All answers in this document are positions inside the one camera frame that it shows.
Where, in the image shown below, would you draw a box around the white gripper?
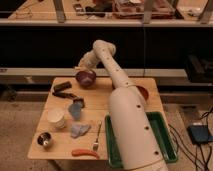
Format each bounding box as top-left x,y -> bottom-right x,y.
78,56 -> 95,69

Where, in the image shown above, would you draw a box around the yellow banana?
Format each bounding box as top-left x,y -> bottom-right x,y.
75,67 -> 89,71

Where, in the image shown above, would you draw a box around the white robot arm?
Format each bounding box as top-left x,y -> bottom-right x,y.
78,40 -> 169,171

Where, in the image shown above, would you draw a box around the purple bowl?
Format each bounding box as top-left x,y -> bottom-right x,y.
75,70 -> 96,88

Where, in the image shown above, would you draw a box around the dark red bowl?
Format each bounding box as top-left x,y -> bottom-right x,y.
137,86 -> 149,101

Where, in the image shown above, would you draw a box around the dark brown block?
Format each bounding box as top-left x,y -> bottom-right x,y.
53,81 -> 72,92

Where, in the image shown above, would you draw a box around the small dark box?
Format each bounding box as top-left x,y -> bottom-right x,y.
73,97 -> 85,108

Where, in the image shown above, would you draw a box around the dark brown eggplant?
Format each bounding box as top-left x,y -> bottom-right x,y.
52,92 -> 77,99

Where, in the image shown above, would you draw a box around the blue toy piece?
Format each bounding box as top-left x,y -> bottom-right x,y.
68,102 -> 82,120

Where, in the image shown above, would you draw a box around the white paper cup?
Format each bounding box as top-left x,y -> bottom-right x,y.
47,108 -> 66,129

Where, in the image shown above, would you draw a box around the wooden table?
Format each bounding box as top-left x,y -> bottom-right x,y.
28,78 -> 163,160

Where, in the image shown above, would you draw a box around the light blue cloth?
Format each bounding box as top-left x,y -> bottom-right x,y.
70,124 -> 91,138

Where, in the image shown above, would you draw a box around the silver fork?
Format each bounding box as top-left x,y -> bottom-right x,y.
93,121 -> 102,151

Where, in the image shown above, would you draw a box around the small metal cup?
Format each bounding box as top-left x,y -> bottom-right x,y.
37,132 -> 53,148

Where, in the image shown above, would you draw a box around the orange carrot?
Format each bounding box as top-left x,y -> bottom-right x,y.
71,149 -> 100,159

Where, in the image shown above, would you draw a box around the green plastic tray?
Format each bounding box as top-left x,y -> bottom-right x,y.
105,112 -> 178,169

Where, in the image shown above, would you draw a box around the black foot pedal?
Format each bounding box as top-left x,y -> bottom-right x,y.
187,125 -> 213,144

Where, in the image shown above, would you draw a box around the black cables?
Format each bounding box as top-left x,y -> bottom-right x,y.
167,106 -> 213,171

